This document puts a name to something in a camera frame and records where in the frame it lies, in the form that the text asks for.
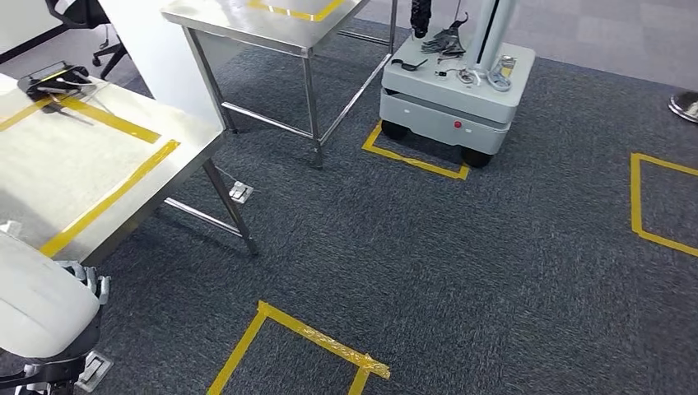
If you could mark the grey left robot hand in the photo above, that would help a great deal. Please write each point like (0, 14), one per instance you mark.
(90, 327)

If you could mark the white plastic shell part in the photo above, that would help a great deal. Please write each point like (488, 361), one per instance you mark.
(43, 305)

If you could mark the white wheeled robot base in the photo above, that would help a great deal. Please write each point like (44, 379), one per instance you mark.
(447, 103)

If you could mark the black ribbed robot arm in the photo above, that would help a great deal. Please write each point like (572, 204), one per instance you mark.
(421, 16)

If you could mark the stainless steel workbench table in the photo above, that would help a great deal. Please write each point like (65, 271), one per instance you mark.
(82, 163)
(283, 32)

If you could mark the silver floor socket box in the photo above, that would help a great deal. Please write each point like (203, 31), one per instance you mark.
(241, 192)
(95, 370)

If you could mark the black router with antennas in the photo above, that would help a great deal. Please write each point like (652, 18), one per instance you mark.
(52, 79)

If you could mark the white partition panel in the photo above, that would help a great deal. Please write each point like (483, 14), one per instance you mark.
(158, 60)

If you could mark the black office chair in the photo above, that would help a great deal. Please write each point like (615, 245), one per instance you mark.
(82, 13)

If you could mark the black hook tool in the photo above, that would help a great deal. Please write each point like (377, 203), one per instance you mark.
(409, 65)

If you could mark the grey metal tool pile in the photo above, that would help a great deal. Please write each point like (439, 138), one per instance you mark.
(444, 42)

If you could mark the chrome stanchion base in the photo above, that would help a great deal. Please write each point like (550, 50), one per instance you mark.
(686, 106)

